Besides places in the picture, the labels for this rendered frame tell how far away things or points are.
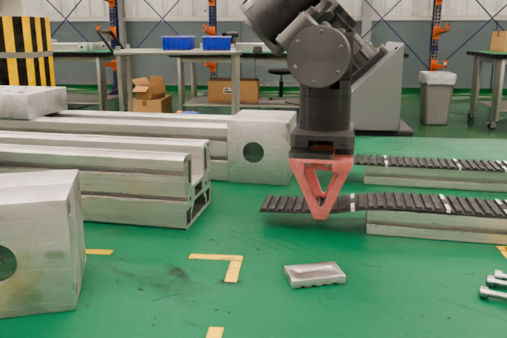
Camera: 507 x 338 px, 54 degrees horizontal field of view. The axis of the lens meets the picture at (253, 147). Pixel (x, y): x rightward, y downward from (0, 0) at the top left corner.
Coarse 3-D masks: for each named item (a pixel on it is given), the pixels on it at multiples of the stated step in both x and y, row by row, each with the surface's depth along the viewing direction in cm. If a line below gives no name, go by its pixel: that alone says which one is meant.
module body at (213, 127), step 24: (0, 120) 80; (24, 120) 79; (48, 120) 78; (72, 120) 78; (96, 120) 78; (120, 120) 78; (144, 120) 83; (168, 120) 82; (192, 120) 81; (216, 120) 80; (216, 144) 73; (216, 168) 74
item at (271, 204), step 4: (268, 196) 61; (272, 196) 61; (276, 196) 60; (280, 196) 61; (264, 200) 60; (268, 200) 59; (272, 200) 60; (276, 200) 59; (280, 200) 60; (264, 204) 58; (268, 204) 58; (272, 204) 58; (276, 204) 58; (260, 208) 57; (264, 208) 56; (268, 208) 57; (272, 208) 56; (276, 208) 57; (268, 212) 56; (272, 212) 56; (276, 212) 56
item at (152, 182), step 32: (0, 160) 59; (32, 160) 58; (64, 160) 57; (96, 160) 57; (128, 160) 56; (160, 160) 55; (192, 160) 62; (96, 192) 59; (128, 192) 57; (160, 192) 56; (192, 192) 58; (128, 224) 58; (160, 224) 57
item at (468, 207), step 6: (456, 198) 57; (462, 198) 56; (468, 198) 56; (462, 204) 54; (468, 204) 55; (474, 204) 54; (462, 210) 53; (468, 210) 52; (474, 210) 53; (480, 210) 52; (480, 216) 52
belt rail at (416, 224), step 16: (368, 224) 55; (384, 224) 55; (400, 224) 55; (416, 224) 54; (432, 224) 54; (448, 224) 53; (464, 224) 53; (480, 224) 52; (496, 224) 52; (448, 240) 53; (464, 240) 53; (480, 240) 53; (496, 240) 52
